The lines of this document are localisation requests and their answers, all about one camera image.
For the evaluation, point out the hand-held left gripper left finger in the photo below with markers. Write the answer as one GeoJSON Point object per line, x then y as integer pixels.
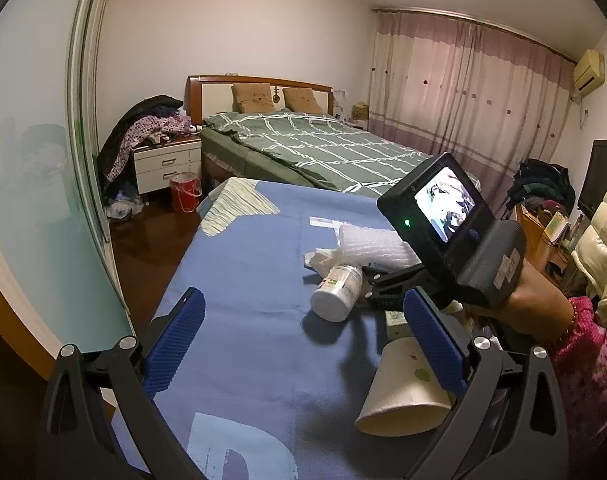
{"type": "Point", "coordinates": [176, 342]}

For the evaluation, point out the crumpled white tissue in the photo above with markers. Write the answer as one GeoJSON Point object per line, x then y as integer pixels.
{"type": "Point", "coordinates": [321, 260]}

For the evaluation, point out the white pill bottle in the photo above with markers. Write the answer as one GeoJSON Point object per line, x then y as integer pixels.
{"type": "Point", "coordinates": [336, 290]}

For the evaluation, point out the plastic bags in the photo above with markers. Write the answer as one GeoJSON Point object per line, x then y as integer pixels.
{"type": "Point", "coordinates": [123, 205]}

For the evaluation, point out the cream down jacket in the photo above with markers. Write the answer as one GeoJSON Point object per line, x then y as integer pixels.
{"type": "Point", "coordinates": [603, 245]}

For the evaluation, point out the wooden bed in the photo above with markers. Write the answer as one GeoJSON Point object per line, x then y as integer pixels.
{"type": "Point", "coordinates": [218, 95]}

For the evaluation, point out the tissue box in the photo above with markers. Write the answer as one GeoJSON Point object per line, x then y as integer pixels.
{"type": "Point", "coordinates": [359, 111]}

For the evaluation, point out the black television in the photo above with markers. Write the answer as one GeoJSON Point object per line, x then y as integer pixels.
{"type": "Point", "coordinates": [598, 180]}

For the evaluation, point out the wooden desk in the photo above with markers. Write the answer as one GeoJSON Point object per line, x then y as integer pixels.
{"type": "Point", "coordinates": [533, 240]}

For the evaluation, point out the white paper cup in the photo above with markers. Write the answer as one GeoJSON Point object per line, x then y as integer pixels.
{"type": "Point", "coordinates": [401, 395]}

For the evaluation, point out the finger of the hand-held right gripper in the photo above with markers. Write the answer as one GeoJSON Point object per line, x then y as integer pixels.
{"type": "Point", "coordinates": [386, 299]}
{"type": "Point", "coordinates": [396, 275]}

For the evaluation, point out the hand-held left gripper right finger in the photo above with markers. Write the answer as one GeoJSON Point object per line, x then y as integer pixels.
{"type": "Point", "coordinates": [433, 345]}

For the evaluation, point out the small pale green box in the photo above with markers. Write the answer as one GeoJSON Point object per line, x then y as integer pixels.
{"type": "Point", "coordinates": [396, 325]}

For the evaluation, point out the frosted glass sliding door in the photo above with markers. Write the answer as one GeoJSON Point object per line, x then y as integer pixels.
{"type": "Point", "coordinates": [38, 160]}

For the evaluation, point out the pink striped curtain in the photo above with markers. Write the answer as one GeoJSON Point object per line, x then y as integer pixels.
{"type": "Point", "coordinates": [463, 90]}

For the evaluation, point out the red bucket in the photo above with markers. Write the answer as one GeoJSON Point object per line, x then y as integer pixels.
{"type": "Point", "coordinates": [184, 195]}

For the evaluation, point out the heap of dark green clothes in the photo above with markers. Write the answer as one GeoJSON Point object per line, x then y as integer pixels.
{"type": "Point", "coordinates": [541, 185]}

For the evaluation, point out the pile of dark clothes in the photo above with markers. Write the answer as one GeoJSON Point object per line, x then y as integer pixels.
{"type": "Point", "coordinates": [133, 130]}

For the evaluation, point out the green plaid duvet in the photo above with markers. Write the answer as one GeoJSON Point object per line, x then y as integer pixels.
{"type": "Point", "coordinates": [323, 145]}

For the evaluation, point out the beige air conditioner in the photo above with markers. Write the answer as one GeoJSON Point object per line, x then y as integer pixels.
{"type": "Point", "coordinates": [588, 72]}

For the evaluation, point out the green book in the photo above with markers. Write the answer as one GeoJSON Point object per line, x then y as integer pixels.
{"type": "Point", "coordinates": [556, 227]}

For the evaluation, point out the bubble wrap sheet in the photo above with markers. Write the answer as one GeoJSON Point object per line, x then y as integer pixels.
{"type": "Point", "coordinates": [373, 245]}

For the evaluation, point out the person's right hand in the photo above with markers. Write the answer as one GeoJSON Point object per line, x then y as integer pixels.
{"type": "Point", "coordinates": [528, 305]}

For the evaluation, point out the white nightstand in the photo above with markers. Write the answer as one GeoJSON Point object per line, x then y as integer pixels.
{"type": "Point", "coordinates": [166, 162]}

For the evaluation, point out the person's right forearm pink sleeve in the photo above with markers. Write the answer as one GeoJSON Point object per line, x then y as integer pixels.
{"type": "Point", "coordinates": [591, 385]}

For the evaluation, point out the brown bear print pillow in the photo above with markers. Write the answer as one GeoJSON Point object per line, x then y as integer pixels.
{"type": "Point", "coordinates": [253, 97]}

